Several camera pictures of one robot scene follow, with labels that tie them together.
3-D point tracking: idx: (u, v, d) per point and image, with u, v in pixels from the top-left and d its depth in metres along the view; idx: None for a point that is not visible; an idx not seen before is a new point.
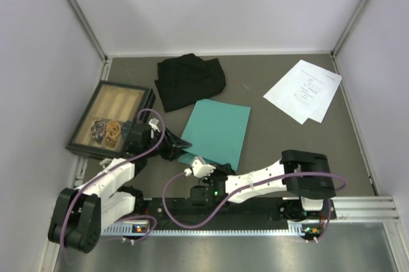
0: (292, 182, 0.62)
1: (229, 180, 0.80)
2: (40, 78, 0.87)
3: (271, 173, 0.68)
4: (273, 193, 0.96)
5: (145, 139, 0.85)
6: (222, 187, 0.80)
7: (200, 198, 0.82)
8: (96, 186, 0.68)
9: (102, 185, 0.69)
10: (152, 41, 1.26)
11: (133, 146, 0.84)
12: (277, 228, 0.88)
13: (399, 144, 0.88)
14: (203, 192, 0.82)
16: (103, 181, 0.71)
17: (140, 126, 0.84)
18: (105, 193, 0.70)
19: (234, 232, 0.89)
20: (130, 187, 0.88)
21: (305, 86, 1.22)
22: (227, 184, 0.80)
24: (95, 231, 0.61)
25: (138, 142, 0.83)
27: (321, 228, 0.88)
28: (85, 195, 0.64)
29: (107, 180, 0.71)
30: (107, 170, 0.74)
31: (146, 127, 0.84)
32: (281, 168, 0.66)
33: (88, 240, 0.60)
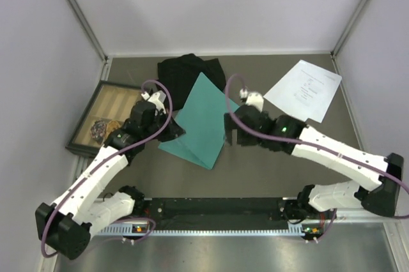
0: (386, 183, 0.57)
1: (307, 129, 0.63)
2: (41, 78, 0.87)
3: (368, 159, 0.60)
4: (266, 192, 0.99)
5: (146, 119, 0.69)
6: (294, 125, 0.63)
7: (255, 122, 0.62)
8: (74, 198, 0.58)
9: (81, 196, 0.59)
10: (152, 41, 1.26)
11: (131, 126, 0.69)
12: (277, 228, 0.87)
13: (399, 144, 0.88)
14: (261, 116, 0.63)
16: (84, 189, 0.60)
17: (144, 103, 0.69)
18: (88, 202, 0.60)
19: (235, 232, 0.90)
20: (131, 188, 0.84)
21: (305, 86, 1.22)
22: (303, 133, 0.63)
24: (82, 239, 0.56)
25: (138, 122, 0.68)
27: (321, 228, 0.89)
28: (61, 213, 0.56)
29: (88, 188, 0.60)
30: (87, 173, 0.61)
31: (149, 105, 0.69)
32: (385, 166, 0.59)
33: (72, 251, 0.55)
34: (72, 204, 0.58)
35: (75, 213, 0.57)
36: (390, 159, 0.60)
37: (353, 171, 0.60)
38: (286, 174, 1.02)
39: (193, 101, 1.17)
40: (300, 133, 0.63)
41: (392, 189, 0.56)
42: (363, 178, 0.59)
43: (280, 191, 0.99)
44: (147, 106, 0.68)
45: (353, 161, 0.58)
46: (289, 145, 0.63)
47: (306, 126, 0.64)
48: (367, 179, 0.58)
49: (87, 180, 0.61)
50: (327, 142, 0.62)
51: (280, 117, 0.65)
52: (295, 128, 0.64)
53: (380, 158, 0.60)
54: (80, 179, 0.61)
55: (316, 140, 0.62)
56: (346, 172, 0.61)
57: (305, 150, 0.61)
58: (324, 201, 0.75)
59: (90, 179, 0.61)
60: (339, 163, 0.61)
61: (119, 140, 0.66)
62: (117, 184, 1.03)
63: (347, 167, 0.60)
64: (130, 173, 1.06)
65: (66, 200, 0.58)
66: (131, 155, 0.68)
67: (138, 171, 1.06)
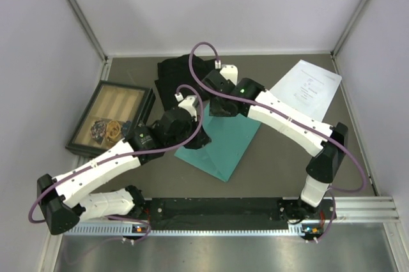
0: (328, 147, 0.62)
1: (264, 94, 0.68)
2: (40, 77, 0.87)
3: (315, 126, 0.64)
4: (270, 193, 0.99)
5: (176, 128, 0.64)
6: (252, 89, 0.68)
7: (216, 84, 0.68)
8: (73, 183, 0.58)
9: (80, 184, 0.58)
10: (152, 41, 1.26)
11: (158, 129, 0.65)
12: (277, 227, 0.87)
13: (399, 145, 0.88)
14: (223, 81, 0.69)
16: (85, 177, 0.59)
17: (180, 111, 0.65)
18: (85, 189, 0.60)
19: (235, 232, 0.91)
20: (137, 190, 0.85)
21: (305, 86, 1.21)
22: (260, 97, 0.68)
24: (69, 221, 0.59)
25: (165, 128, 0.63)
27: (321, 228, 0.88)
28: (55, 191, 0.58)
29: (90, 177, 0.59)
30: (94, 163, 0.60)
31: (182, 116, 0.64)
32: (330, 133, 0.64)
33: (56, 227, 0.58)
34: (69, 188, 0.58)
35: (68, 197, 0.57)
36: (335, 129, 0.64)
37: (300, 135, 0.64)
38: (286, 175, 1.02)
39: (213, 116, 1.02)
40: (256, 96, 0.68)
41: (331, 154, 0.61)
42: (307, 142, 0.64)
43: (280, 191, 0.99)
44: (181, 117, 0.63)
45: (301, 126, 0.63)
46: (245, 106, 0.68)
47: (264, 91, 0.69)
48: (311, 143, 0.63)
49: (91, 169, 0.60)
50: (278, 106, 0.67)
51: (241, 81, 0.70)
52: (254, 91, 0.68)
53: (325, 126, 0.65)
54: (85, 165, 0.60)
55: (270, 105, 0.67)
56: (295, 136, 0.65)
57: (259, 111, 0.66)
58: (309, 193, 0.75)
59: (95, 168, 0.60)
60: (289, 127, 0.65)
61: (139, 140, 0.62)
62: (117, 184, 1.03)
63: (296, 132, 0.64)
64: (130, 173, 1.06)
65: (64, 181, 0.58)
66: (146, 158, 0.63)
67: (138, 171, 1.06)
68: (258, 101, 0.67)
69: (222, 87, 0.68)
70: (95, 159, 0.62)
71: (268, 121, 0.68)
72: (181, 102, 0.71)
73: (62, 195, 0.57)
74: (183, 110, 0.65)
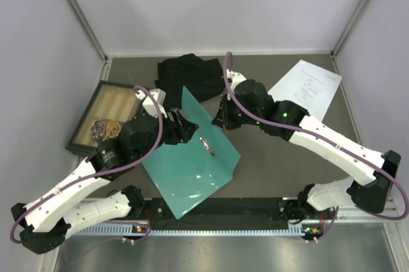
0: (380, 180, 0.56)
1: (308, 117, 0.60)
2: (41, 77, 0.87)
3: (365, 154, 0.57)
4: (273, 193, 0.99)
5: (139, 140, 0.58)
6: (294, 113, 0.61)
7: (259, 103, 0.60)
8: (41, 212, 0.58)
9: (46, 212, 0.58)
10: (152, 41, 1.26)
11: (123, 142, 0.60)
12: (277, 227, 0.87)
13: (399, 145, 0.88)
14: (265, 98, 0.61)
16: (50, 205, 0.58)
17: (142, 120, 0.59)
18: (55, 215, 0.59)
19: (234, 232, 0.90)
20: (135, 191, 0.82)
21: (305, 86, 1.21)
22: (305, 122, 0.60)
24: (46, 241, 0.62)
25: (127, 142, 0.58)
27: (321, 228, 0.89)
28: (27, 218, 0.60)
29: (53, 205, 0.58)
30: (56, 191, 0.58)
31: (143, 128, 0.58)
32: (382, 162, 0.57)
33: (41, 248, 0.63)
34: (38, 216, 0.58)
35: (37, 226, 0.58)
36: (387, 156, 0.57)
37: (348, 163, 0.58)
38: (286, 175, 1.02)
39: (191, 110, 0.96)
40: (301, 120, 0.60)
41: (385, 186, 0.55)
42: (356, 172, 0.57)
43: (280, 192, 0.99)
44: (142, 128, 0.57)
45: (351, 154, 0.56)
46: (288, 131, 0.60)
47: (308, 114, 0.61)
48: (362, 173, 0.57)
49: (54, 198, 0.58)
50: (325, 131, 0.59)
51: (284, 103, 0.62)
52: (296, 115, 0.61)
53: (378, 154, 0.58)
54: (50, 192, 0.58)
55: (316, 129, 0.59)
56: (342, 164, 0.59)
57: (303, 138, 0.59)
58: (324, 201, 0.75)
59: (59, 195, 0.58)
60: (336, 154, 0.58)
61: (102, 159, 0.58)
62: (117, 184, 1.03)
63: (344, 160, 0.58)
64: (130, 173, 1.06)
65: (33, 209, 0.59)
66: (112, 176, 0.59)
67: (138, 171, 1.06)
68: (303, 128, 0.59)
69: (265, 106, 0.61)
70: (60, 184, 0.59)
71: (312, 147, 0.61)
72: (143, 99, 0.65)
73: (32, 224, 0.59)
74: (140, 120, 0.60)
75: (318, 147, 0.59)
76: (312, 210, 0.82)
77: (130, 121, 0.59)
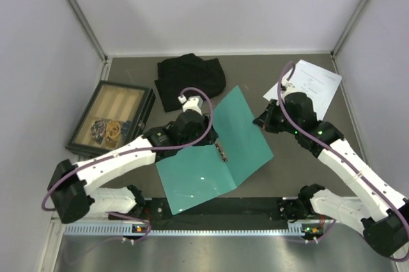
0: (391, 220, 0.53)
1: (341, 141, 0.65)
2: (40, 76, 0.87)
3: (386, 191, 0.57)
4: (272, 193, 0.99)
5: (189, 131, 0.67)
6: (328, 135, 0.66)
7: (302, 115, 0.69)
8: (94, 171, 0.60)
9: (101, 172, 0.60)
10: (152, 41, 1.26)
11: (171, 130, 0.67)
12: (277, 227, 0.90)
13: (399, 145, 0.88)
14: (310, 112, 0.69)
16: (107, 166, 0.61)
17: (192, 113, 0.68)
18: (105, 177, 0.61)
19: (235, 232, 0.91)
20: (137, 190, 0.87)
21: (305, 86, 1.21)
22: (335, 143, 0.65)
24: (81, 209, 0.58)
25: (179, 129, 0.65)
27: (321, 228, 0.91)
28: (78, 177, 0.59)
29: (110, 165, 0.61)
30: (114, 154, 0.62)
31: (195, 118, 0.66)
32: (401, 204, 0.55)
33: (66, 216, 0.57)
34: (91, 173, 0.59)
35: (89, 183, 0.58)
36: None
37: (365, 194, 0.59)
38: (286, 175, 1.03)
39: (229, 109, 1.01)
40: (333, 142, 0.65)
41: (397, 226, 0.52)
42: (370, 203, 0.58)
43: (280, 192, 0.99)
44: (193, 118, 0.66)
45: (369, 186, 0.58)
46: (318, 147, 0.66)
47: (342, 138, 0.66)
48: (376, 207, 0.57)
49: (112, 159, 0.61)
50: (352, 158, 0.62)
51: (324, 122, 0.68)
52: (331, 136, 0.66)
53: (400, 196, 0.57)
54: (108, 154, 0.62)
55: (345, 154, 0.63)
56: (360, 193, 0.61)
57: (328, 156, 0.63)
58: (330, 211, 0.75)
59: (116, 158, 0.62)
60: (356, 181, 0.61)
61: (156, 138, 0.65)
62: (117, 184, 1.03)
63: (362, 190, 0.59)
64: (130, 173, 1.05)
65: (87, 166, 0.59)
66: (161, 156, 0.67)
67: (138, 171, 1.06)
68: (333, 147, 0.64)
69: (305, 119, 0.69)
70: (117, 151, 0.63)
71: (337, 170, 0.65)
72: (185, 104, 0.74)
73: (83, 180, 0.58)
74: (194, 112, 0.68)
75: (342, 172, 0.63)
76: (308, 207, 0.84)
77: (186, 113, 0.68)
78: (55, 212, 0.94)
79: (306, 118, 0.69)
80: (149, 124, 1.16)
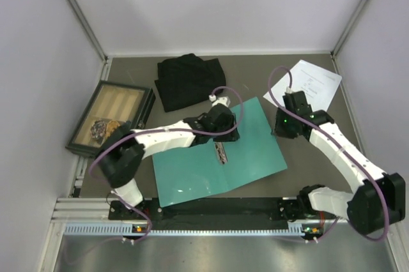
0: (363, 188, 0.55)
1: (330, 124, 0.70)
2: (40, 77, 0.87)
3: (365, 164, 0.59)
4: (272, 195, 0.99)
5: (220, 121, 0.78)
6: (320, 119, 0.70)
7: (296, 105, 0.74)
8: (149, 138, 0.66)
9: (155, 140, 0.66)
10: (153, 41, 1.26)
11: (203, 120, 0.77)
12: (277, 227, 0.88)
13: (399, 145, 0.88)
14: (303, 103, 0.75)
16: (160, 137, 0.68)
17: (222, 105, 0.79)
18: (154, 148, 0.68)
19: (234, 232, 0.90)
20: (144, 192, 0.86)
21: (305, 86, 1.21)
22: (325, 124, 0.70)
24: (127, 174, 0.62)
25: (213, 119, 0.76)
27: (321, 228, 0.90)
28: (135, 141, 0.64)
29: (163, 136, 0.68)
30: (166, 129, 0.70)
31: (227, 110, 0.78)
32: (378, 176, 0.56)
33: (117, 176, 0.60)
34: (147, 139, 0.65)
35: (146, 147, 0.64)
36: (388, 175, 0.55)
37: (347, 168, 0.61)
38: (286, 175, 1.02)
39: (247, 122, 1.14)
40: (323, 124, 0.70)
41: (372, 196, 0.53)
42: (351, 176, 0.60)
43: (280, 192, 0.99)
44: (226, 110, 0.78)
45: (349, 158, 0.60)
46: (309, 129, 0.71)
47: (332, 122, 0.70)
48: (354, 178, 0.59)
49: (164, 132, 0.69)
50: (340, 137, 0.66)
51: (318, 110, 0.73)
52: (323, 120, 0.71)
53: (379, 171, 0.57)
54: (160, 128, 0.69)
55: (331, 133, 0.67)
56: (343, 168, 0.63)
57: (317, 136, 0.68)
58: (324, 204, 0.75)
59: (166, 133, 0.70)
60: (339, 156, 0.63)
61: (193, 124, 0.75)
62: None
63: (344, 164, 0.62)
64: None
65: (144, 133, 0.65)
66: (196, 142, 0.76)
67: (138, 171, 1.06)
68: (321, 128, 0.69)
69: (301, 108, 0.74)
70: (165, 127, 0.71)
71: (326, 152, 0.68)
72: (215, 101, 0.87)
73: (142, 143, 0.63)
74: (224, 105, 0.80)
75: (329, 149, 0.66)
76: (308, 207, 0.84)
77: (217, 106, 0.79)
78: (55, 212, 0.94)
79: (300, 108, 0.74)
80: (149, 124, 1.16)
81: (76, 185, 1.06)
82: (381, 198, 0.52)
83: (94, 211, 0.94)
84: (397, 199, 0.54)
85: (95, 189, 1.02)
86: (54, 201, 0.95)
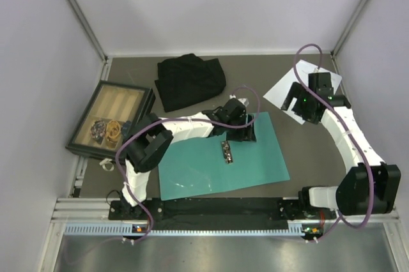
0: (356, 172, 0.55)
1: (345, 108, 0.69)
2: (40, 77, 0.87)
3: (365, 150, 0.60)
4: (273, 195, 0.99)
5: (234, 114, 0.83)
6: (338, 102, 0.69)
7: (317, 85, 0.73)
8: (175, 126, 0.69)
9: (180, 128, 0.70)
10: (152, 41, 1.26)
11: (219, 113, 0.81)
12: (277, 227, 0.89)
13: (398, 145, 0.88)
14: (327, 85, 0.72)
16: (185, 126, 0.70)
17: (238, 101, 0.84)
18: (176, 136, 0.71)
19: (235, 232, 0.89)
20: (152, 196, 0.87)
21: None
22: (339, 108, 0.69)
24: (154, 159, 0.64)
25: (229, 112, 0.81)
27: (321, 228, 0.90)
28: (162, 127, 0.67)
29: (186, 125, 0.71)
30: (190, 117, 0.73)
31: (241, 105, 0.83)
32: (375, 164, 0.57)
33: (146, 163, 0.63)
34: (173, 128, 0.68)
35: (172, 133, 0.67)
36: (386, 165, 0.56)
37: (347, 149, 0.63)
38: (288, 175, 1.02)
39: (259, 129, 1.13)
40: (338, 107, 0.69)
41: (362, 179, 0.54)
42: (349, 158, 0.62)
43: (280, 192, 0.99)
44: (239, 104, 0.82)
45: (352, 141, 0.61)
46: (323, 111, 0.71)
47: (349, 107, 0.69)
48: (351, 160, 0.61)
49: (188, 122, 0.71)
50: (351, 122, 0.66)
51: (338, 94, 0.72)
52: (340, 105, 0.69)
53: (378, 159, 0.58)
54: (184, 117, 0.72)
55: (344, 117, 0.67)
56: (344, 149, 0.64)
57: (328, 116, 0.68)
58: (321, 200, 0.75)
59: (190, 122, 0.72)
60: (343, 138, 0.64)
61: (213, 117, 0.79)
62: (117, 184, 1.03)
63: (346, 146, 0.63)
64: None
65: (170, 122, 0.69)
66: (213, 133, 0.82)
67: None
68: (335, 110, 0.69)
69: (322, 88, 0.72)
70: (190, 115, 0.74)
71: (332, 131, 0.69)
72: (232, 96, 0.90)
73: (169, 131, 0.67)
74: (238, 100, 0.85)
75: (335, 131, 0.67)
76: (306, 205, 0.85)
77: (232, 101, 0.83)
78: (55, 212, 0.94)
79: (321, 87, 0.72)
80: None
81: (77, 185, 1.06)
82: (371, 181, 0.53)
83: (94, 211, 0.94)
84: (388, 190, 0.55)
85: (95, 189, 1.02)
86: (54, 201, 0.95)
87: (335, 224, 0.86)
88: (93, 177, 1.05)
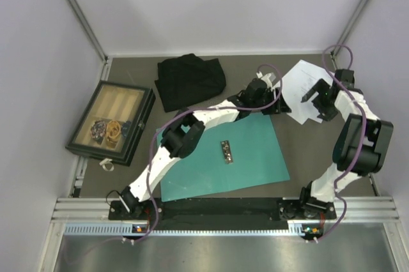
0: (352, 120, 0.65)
1: (360, 96, 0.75)
2: (40, 78, 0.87)
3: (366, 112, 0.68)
4: (273, 195, 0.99)
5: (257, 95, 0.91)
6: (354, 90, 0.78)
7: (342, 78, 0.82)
8: (206, 116, 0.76)
9: (209, 117, 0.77)
10: (153, 41, 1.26)
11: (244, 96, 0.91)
12: (277, 228, 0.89)
13: (398, 145, 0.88)
14: (348, 80, 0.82)
16: (213, 115, 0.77)
17: (259, 83, 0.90)
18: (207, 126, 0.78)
19: (235, 232, 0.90)
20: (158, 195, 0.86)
21: (305, 85, 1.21)
22: (354, 92, 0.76)
24: (191, 147, 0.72)
25: (250, 95, 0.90)
27: (321, 228, 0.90)
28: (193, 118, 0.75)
29: (215, 115, 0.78)
30: (217, 107, 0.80)
31: (262, 85, 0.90)
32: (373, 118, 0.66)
33: (184, 150, 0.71)
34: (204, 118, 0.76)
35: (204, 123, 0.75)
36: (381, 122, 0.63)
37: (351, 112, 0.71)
38: (289, 175, 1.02)
39: (260, 129, 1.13)
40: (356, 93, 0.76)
41: (356, 124, 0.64)
42: None
43: (280, 192, 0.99)
44: (261, 86, 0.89)
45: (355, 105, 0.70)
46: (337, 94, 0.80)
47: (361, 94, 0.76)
48: None
49: (216, 111, 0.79)
50: (360, 101, 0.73)
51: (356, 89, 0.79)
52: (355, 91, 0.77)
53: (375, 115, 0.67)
54: (211, 108, 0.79)
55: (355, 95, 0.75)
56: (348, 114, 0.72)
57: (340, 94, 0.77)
58: (322, 186, 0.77)
59: (217, 110, 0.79)
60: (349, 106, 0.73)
61: (236, 103, 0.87)
62: (117, 184, 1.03)
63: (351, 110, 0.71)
64: (130, 174, 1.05)
65: (199, 112, 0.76)
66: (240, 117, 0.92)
67: (138, 172, 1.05)
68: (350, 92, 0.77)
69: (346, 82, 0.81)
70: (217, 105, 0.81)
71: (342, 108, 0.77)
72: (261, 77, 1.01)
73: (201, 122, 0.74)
74: (263, 82, 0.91)
75: (344, 104, 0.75)
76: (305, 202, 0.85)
77: (254, 81, 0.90)
78: (55, 212, 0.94)
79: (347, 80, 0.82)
80: (149, 124, 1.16)
81: (77, 185, 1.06)
82: (363, 126, 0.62)
83: (94, 211, 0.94)
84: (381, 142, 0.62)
85: (95, 189, 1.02)
86: (54, 201, 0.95)
87: (336, 223, 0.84)
88: (93, 177, 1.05)
